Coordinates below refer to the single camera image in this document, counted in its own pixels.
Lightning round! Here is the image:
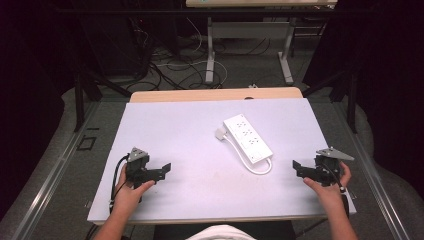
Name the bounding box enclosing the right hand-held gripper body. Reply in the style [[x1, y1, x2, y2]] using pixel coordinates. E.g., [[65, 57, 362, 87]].
[[314, 147, 355, 187]]

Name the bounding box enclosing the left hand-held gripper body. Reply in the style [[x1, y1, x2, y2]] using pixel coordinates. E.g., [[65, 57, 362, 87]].
[[125, 146, 158, 190]]

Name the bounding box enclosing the person's right hand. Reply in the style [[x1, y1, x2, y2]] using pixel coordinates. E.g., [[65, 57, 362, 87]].
[[302, 161, 353, 209]]

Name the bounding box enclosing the person's left hand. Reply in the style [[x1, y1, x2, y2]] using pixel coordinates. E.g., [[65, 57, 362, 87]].
[[112, 164, 157, 214]]

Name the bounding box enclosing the white table mat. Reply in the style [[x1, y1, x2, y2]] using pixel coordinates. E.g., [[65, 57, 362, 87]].
[[87, 98, 358, 224]]

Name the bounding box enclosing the white power strip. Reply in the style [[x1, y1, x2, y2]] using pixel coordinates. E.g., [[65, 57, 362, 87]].
[[222, 113, 274, 165]]

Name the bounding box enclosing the white power plug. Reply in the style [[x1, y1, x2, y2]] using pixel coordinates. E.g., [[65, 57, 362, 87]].
[[214, 126, 230, 141]]

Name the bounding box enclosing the black metal stand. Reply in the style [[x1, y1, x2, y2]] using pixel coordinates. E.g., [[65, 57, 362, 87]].
[[301, 66, 359, 135], [73, 63, 133, 133]]

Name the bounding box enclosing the person's white clothing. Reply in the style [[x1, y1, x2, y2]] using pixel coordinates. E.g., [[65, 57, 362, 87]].
[[185, 224, 257, 240]]

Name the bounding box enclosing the dark curtain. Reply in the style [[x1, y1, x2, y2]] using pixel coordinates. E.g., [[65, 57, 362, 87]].
[[0, 0, 81, 223], [301, 0, 424, 201]]

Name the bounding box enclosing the white-framed desk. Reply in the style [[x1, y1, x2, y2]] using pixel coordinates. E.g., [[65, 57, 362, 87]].
[[184, 0, 338, 85]]

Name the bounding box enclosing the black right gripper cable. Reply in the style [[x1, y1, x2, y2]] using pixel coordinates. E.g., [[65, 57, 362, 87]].
[[324, 162, 351, 219]]

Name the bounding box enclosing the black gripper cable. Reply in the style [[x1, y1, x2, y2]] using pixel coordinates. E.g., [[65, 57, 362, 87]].
[[108, 154, 130, 215], [324, 162, 351, 219]]

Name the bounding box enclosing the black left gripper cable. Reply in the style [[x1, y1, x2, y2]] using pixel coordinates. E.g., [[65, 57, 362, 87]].
[[108, 154, 130, 215]]

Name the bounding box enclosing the metal floor rail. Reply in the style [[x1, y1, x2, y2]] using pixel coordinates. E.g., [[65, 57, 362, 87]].
[[11, 101, 101, 240], [333, 101, 412, 240]]

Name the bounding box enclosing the white power strip cable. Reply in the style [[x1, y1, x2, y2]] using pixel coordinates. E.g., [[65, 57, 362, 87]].
[[225, 133, 273, 176]]

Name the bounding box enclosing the black floor socket frame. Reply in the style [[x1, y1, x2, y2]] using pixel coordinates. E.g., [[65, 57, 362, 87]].
[[76, 135, 98, 152]]

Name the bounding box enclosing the tangle of floor cables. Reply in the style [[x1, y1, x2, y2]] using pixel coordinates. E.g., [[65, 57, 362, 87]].
[[128, 16, 273, 92]]

